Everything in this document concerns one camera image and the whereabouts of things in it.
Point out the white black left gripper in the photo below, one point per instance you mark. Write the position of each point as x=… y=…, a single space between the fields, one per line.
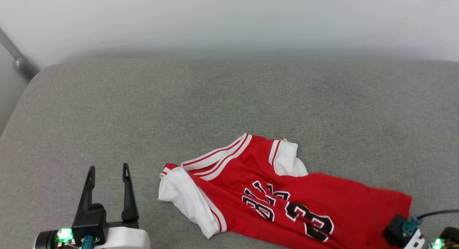
x=125 y=240

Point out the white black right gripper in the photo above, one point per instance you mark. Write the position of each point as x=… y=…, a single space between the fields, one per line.
x=450 y=240

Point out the red white basketball jersey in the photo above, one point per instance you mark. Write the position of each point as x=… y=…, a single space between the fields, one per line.
x=322 y=191

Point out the grey metal pole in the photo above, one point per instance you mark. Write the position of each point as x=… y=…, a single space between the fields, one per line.
x=21 y=64

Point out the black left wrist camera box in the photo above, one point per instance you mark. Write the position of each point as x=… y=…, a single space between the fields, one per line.
x=89 y=222

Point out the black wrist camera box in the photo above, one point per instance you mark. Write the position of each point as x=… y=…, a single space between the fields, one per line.
x=89 y=222
x=394 y=231

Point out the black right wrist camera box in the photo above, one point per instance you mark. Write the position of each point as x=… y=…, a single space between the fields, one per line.
x=394 y=231

